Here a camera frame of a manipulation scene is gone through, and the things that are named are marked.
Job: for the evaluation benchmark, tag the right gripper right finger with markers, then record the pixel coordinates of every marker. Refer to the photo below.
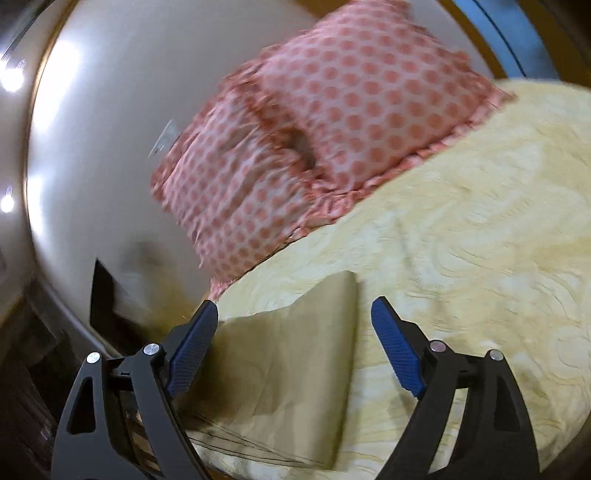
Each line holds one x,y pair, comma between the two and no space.
495,440

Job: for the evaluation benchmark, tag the black television screen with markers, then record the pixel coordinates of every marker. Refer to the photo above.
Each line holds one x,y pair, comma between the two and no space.
140,306

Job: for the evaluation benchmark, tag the khaki pants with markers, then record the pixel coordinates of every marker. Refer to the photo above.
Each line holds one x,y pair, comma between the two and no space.
274,386

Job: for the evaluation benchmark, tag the right polka dot pillow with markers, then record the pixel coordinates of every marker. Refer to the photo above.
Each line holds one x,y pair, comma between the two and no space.
374,95

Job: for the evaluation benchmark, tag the left polka dot pillow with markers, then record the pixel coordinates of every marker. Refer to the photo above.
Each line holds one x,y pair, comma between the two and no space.
242,182

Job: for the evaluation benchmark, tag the yellow patterned bedsheet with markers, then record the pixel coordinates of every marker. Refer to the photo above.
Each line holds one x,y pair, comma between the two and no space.
485,246

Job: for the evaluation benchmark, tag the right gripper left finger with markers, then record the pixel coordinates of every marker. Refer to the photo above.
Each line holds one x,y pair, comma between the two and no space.
92,440

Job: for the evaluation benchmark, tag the polka dot pillow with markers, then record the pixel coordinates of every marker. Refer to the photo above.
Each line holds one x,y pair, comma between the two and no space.
374,95
242,182

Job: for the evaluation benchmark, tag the wooden framed window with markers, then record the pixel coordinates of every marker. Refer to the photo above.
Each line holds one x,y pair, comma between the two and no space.
544,40

